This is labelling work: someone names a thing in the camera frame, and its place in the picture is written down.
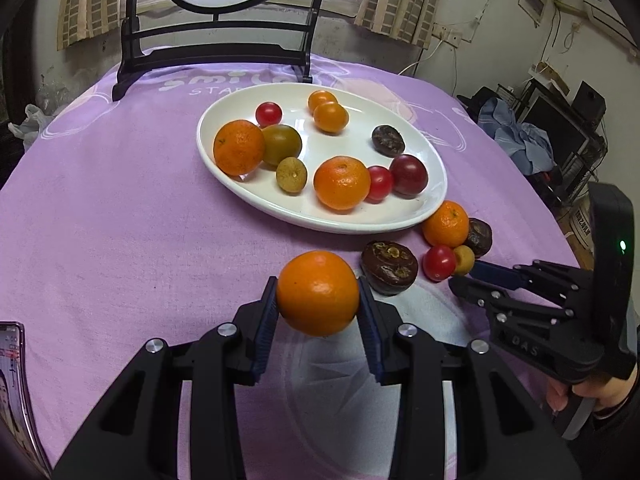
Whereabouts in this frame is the red cherry tomato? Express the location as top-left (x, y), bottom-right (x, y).
top-left (255, 101), bottom-right (283, 127)
top-left (423, 244), bottom-right (457, 282)
top-left (366, 165), bottom-right (394, 203)

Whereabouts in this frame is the purple printed tablecloth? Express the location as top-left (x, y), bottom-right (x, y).
top-left (0, 51), bottom-right (596, 480)

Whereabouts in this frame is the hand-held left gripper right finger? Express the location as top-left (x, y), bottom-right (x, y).
top-left (356, 277), bottom-right (581, 480)

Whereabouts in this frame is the smartphone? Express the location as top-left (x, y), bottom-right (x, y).
top-left (0, 321), bottom-right (51, 476)

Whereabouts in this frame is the textured orange tangerine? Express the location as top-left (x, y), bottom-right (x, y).
top-left (313, 156), bottom-right (372, 211)

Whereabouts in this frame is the white bucket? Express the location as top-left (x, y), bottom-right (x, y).
top-left (570, 200), bottom-right (597, 252)

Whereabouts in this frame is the black monitor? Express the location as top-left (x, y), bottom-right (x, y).
top-left (517, 80), bottom-right (591, 171)

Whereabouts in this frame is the yellow green citrus fruit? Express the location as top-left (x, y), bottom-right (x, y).
top-left (260, 124), bottom-right (303, 167)

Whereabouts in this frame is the orange with green stem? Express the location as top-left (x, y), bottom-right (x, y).
top-left (421, 200), bottom-right (471, 248)

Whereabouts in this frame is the white power cable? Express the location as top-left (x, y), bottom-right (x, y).
top-left (400, 40), bottom-right (446, 78)

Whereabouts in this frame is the white oval plate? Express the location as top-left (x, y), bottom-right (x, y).
top-left (196, 83), bottom-right (448, 235)

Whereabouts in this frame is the small greenish yellow fruit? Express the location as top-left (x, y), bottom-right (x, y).
top-left (275, 156), bottom-right (308, 195)

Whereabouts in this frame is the white plastic bag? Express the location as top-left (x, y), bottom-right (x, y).
top-left (7, 104), bottom-right (56, 151)

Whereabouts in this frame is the small orange kumquat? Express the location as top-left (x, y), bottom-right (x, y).
top-left (307, 89), bottom-right (339, 113)

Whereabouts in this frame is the large orange tangerine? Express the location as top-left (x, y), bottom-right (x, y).
top-left (213, 119), bottom-right (266, 177)

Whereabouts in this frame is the black speaker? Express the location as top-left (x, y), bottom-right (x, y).
top-left (571, 81), bottom-right (607, 128)

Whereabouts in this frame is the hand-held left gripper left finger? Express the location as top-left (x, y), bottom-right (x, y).
top-left (52, 276), bottom-right (280, 480)

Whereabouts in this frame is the beige checked curtain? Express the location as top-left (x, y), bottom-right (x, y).
top-left (354, 0), bottom-right (448, 50)
top-left (56, 0), bottom-right (133, 52)

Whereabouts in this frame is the white wall electrical box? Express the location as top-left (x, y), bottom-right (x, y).
top-left (518, 0), bottom-right (546, 23)

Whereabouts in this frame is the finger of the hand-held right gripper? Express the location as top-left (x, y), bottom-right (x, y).
top-left (449, 275), bottom-right (577, 332)
top-left (470, 259), bottom-right (592, 295)

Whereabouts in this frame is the smooth round orange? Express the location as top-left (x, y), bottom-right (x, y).
top-left (276, 250), bottom-right (361, 337)

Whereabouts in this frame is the person's right hand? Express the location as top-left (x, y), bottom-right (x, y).
top-left (545, 364), bottom-right (640, 418)

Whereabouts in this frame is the dark brown water chestnut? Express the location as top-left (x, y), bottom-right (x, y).
top-left (360, 240), bottom-right (419, 296)
top-left (371, 125), bottom-right (406, 156)
top-left (465, 217), bottom-right (493, 258)

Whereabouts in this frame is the blue clothing pile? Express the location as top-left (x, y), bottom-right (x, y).
top-left (477, 99), bottom-right (556, 176)

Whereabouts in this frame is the smooth orange kumquat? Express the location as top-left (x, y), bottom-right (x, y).
top-left (313, 101), bottom-right (350, 134)

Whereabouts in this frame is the dark red tomato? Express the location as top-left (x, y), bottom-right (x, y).
top-left (389, 154), bottom-right (429, 197)

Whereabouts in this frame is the white wall power outlet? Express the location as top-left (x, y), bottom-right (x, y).
top-left (431, 22), bottom-right (463, 48)

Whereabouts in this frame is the person's right forearm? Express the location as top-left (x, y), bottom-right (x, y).
top-left (570, 392), bottom-right (640, 480)

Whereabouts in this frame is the black framed persimmon table screen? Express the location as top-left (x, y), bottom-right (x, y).
top-left (112, 0), bottom-right (333, 102)

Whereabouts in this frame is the white air conditioner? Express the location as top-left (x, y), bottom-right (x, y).
top-left (582, 0), bottom-right (640, 47)

